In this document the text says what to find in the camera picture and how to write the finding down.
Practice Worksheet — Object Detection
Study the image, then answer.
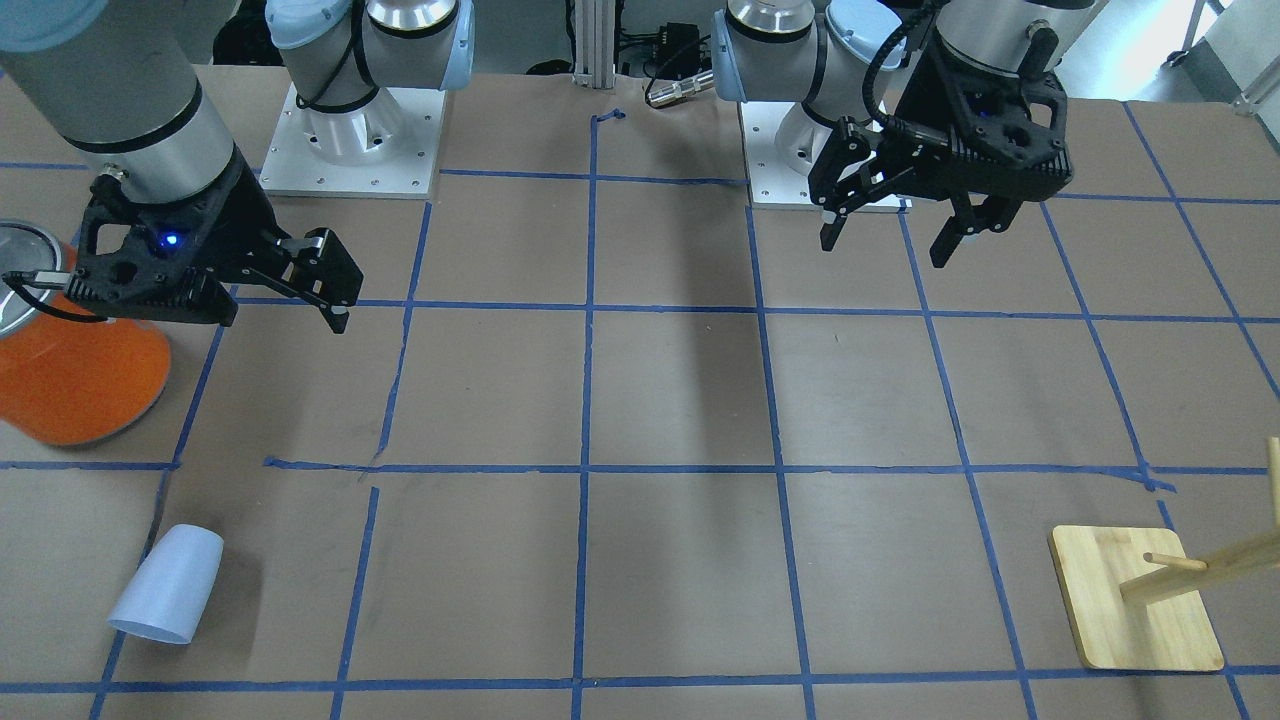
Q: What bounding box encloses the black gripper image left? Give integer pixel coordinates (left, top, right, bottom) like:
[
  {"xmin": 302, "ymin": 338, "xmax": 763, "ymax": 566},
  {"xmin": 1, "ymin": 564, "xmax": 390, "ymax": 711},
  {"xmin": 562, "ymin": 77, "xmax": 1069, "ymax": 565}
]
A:
[{"xmin": 65, "ymin": 155, "xmax": 364, "ymax": 334}]

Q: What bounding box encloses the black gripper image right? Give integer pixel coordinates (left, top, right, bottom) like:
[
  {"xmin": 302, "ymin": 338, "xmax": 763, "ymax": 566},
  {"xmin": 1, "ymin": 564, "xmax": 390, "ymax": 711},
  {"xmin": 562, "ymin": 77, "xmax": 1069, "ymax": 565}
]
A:
[{"xmin": 808, "ymin": 40, "xmax": 1074, "ymax": 268}]

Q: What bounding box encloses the light blue plastic cup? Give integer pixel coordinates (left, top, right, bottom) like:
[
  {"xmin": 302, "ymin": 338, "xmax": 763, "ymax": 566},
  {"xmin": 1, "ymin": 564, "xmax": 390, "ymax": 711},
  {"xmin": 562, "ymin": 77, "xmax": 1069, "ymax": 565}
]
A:
[{"xmin": 108, "ymin": 524, "xmax": 224, "ymax": 644}]

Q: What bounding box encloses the orange bowl with metal rim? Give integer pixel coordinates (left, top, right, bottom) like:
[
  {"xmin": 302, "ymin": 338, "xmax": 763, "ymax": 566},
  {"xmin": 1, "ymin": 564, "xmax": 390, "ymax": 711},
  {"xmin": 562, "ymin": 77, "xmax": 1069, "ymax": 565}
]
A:
[{"xmin": 1, "ymin": 219, "xmax": 172, "ymax": 446}]

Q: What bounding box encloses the wooden mug tree stand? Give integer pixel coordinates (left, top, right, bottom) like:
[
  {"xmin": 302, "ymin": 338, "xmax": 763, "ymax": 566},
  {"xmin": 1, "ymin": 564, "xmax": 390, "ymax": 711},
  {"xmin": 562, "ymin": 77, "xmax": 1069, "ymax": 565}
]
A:
[{"xmin": 1048, "ymin": 437, "xmax": 1280, "ymax": 671}]

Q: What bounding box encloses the white base plate image left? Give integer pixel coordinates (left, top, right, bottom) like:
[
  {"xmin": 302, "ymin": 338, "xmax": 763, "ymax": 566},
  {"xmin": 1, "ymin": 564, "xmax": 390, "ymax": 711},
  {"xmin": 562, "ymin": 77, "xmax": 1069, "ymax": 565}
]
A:
[{"xmin": 259, "ymin": 88, "xmax": 449, "ymax": 200}]

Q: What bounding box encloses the white base plate image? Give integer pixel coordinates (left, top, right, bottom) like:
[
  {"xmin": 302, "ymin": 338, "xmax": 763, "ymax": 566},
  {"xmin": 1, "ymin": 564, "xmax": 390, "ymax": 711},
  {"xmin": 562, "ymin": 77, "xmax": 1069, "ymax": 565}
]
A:
[
  {"xmin": 259, "ymin": 88, "xmax": 449, "ymax": 200},
  {"xmin": 739, "ymin": 100, "xmax": 913, "ymax": 211}
]

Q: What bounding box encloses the white base plate image right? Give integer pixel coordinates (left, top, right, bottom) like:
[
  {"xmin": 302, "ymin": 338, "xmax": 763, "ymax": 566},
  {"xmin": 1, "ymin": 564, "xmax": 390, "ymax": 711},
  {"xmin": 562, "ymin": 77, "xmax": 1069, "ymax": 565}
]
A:
[{"xmin": 739, "ymin": 100, "xmax": 913, "ymax": 211}]

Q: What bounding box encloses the silver cable connector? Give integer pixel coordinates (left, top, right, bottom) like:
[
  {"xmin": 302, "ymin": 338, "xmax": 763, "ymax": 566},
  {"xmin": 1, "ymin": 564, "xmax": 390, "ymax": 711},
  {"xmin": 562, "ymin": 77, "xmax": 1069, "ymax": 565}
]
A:
[{"xmin": 645, "ymin": 70, "xmax": 716, "ymax": 109}]

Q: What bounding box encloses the black electronics box with cables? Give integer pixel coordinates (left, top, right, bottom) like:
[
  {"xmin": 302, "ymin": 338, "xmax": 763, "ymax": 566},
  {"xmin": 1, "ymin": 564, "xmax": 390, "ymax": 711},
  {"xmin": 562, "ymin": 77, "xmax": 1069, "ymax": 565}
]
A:
[{"xmin": 616, "ymin": 22, "xmax": 712, "ymax": 79}]

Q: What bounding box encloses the aluminium frame post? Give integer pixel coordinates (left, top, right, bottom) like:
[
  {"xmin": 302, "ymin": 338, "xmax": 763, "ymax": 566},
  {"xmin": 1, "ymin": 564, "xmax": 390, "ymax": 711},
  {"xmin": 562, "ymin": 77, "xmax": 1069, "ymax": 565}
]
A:
[{"xmin": 571, "ymin": 0, "xmax": 618, "ymax": 91}]

